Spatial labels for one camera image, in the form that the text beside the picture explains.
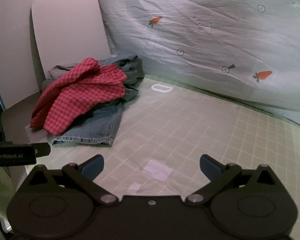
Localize red checkered shirt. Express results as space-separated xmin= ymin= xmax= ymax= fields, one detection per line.
xmin=30 ymin=57 xmax=127 ymax=135

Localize blue denim jeans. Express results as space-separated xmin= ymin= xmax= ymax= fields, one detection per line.
xmin=51 ymin=99 xmax=125 ymax=146

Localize small white tape piece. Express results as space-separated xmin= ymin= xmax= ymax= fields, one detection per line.
xmin=127 ymin=182 xmax=142 ymax=194

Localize grey-green garment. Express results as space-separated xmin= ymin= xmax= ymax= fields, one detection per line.
xmin=42 ymin=54 xmax=145 ymax=101

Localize white chair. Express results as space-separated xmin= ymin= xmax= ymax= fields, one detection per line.
xmin=1 ymin=0 xmax=111 ymax=144

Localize carrot print bed sheet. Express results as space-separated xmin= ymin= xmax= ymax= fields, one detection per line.
xmin=99 ymin=0 xmax=300 ymax=125

